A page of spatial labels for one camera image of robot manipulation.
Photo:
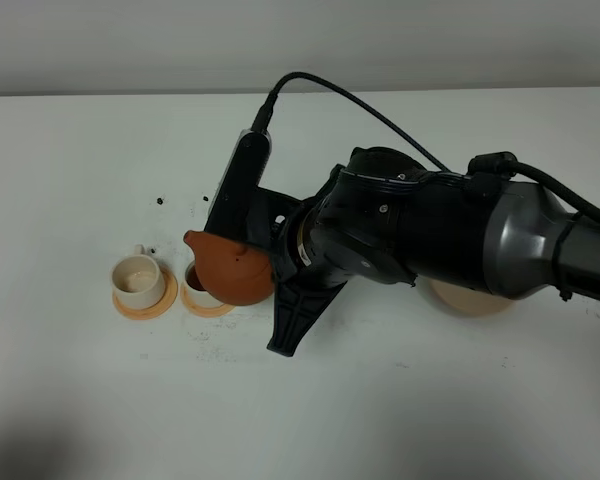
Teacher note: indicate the white teacup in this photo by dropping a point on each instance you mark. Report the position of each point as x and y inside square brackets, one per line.
[196, 293]
[137, 280]

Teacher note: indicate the brown clay teapot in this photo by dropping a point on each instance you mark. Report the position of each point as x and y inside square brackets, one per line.
[231, 272]

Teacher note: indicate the orange coaster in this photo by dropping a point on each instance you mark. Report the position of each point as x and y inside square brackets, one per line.
[167, 300]
[205, 313]

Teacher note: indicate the orange right coaster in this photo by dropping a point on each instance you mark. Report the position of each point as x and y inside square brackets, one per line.
[205, 313]

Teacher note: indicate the white left teacup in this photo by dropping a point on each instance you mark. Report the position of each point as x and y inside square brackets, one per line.
[137, 280]

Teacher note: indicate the orange left coaster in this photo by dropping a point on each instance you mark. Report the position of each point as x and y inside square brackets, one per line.
[167, 300]

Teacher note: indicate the cream teapot saucer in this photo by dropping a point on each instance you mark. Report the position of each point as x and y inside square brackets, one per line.
[465, 302]

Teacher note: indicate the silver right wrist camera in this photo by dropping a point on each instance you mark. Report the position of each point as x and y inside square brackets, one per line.
[227, 217]

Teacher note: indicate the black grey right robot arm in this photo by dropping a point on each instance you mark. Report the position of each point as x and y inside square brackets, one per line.
[502, 228]

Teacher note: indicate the white right teacup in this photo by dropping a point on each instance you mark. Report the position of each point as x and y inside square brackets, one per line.
[196, 293]

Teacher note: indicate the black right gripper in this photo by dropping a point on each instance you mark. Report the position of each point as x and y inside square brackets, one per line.
[384, 217]

